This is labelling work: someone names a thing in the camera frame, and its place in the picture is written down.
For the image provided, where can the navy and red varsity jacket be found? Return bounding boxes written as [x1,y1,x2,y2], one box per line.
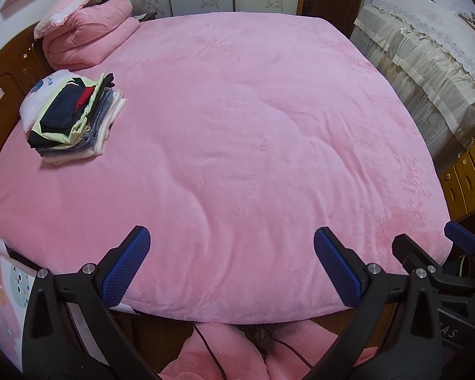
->
[37,79,98,133]

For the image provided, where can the wooden drawer cabinet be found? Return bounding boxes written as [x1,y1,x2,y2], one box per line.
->
[439,130,475,222]

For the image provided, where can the folded pink quilt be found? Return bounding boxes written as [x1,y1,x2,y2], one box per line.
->
[43,0,140,70]

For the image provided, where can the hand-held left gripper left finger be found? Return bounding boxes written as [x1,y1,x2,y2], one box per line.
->
[22,225,159,380]

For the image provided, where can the black cable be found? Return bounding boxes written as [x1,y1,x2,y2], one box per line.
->
[192,322,230,380]

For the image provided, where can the white printed pillow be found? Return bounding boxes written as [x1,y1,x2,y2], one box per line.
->
[19,69,78,133]

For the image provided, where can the pink fleece bed blanket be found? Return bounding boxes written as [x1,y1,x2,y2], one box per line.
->
[0,13,452,323]

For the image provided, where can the pink cartoon printed cloth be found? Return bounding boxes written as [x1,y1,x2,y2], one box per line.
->
[0,237,38,369]

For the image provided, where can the wooden headboard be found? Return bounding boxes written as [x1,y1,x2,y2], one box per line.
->
[0,22,54,185]

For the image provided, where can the pink lace-trimmed pillow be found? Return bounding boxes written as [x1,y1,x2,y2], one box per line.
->
[34,0,121,40]

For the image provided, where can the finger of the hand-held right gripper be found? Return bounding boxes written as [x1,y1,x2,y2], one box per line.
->
[392,234,475,297]
[443,222,475,270]

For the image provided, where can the stack of folded clothes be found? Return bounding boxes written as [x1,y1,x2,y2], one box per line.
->
[27,72,127,167]

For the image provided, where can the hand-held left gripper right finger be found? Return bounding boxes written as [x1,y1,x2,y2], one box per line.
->
[301,227,446,380]

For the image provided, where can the cream lace furniture cover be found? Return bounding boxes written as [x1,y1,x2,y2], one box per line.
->
[349,0,475,159]

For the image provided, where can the person's pink fleece trousers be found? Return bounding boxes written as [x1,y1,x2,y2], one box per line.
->
[158,319,381,380]

